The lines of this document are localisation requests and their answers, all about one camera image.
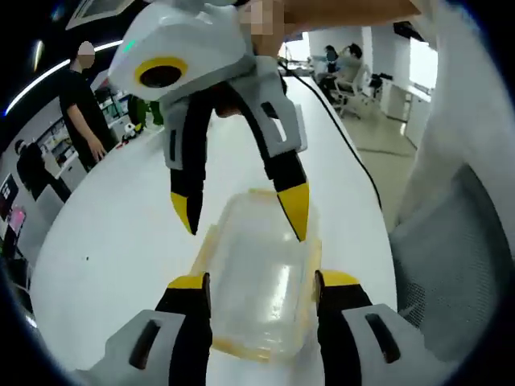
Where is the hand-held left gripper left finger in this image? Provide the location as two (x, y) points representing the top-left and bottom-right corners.
(74, 272), (213, 386)

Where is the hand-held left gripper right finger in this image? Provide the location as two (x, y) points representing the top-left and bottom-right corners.
(313, 269), (440, 386)

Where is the clear plastic food container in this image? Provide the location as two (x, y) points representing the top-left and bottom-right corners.
(187, 187), (325, 363)

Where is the small black white toy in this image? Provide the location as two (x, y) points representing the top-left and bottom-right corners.
(119, 122), (145, 146)

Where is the green object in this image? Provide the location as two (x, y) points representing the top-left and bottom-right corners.
(127, 95), (165, 130)

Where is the white office chair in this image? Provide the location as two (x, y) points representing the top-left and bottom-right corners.
(332, 66), (375, 121)

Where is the grey mesh office chair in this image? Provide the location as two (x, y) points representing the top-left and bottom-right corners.
(388, 162), (515, 363)

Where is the white background desk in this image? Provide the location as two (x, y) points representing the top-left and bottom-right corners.
(379, 74), (435, 124)

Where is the white ceiling light strip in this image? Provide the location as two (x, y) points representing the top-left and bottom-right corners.
(2, 58), (72, 117)

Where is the person's white shirt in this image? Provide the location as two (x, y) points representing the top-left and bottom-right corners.
(394, 0), (515, 228)

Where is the pink screen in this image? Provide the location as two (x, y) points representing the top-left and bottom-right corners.
(6, 204), (27, 235)

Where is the black cable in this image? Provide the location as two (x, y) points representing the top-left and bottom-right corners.
(279, 58), (383, 210)

